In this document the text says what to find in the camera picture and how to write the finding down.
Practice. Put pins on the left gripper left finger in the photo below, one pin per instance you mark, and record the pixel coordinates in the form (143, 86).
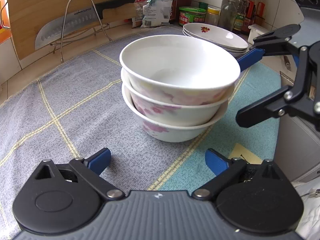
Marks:
(99, 161)

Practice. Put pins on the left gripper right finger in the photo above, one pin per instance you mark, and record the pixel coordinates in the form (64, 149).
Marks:
(216, 162)

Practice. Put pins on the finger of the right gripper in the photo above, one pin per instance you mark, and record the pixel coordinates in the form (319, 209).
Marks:
(274, 105)
(273, 43)

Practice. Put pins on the white floral bowl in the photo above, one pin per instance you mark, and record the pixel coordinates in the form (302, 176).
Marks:
(169, 133)
(179, 69)
(171, 114)

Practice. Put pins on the white fruit-pattern plate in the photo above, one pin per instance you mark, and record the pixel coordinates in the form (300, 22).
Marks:
(216, 35)

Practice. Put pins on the white fruit plate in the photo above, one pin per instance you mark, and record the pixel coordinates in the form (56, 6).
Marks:
(214, 43)
(236, 54)

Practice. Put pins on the grey teal checked mat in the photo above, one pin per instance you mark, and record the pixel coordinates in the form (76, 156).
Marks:
(77, 109)

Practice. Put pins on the yellow lid spice jar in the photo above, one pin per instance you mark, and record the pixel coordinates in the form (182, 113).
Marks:
(212, 16)

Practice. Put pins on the green lid sauce jar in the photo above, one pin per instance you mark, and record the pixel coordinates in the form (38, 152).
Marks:
(191, 15)

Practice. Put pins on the dark soy sauce bottle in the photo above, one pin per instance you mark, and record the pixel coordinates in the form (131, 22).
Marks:
(173, 11)

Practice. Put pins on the white plastic food bag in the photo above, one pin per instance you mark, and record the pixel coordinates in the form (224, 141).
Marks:
(151, 13)

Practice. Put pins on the bamboo cutting board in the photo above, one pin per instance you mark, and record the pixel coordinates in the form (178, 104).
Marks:
(57, 15)

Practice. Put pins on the steel wire rack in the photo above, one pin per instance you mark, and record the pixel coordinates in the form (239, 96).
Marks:
(72, 22)

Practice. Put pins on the black handled kitchen knife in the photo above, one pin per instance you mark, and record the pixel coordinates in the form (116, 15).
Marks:
(119, 3)

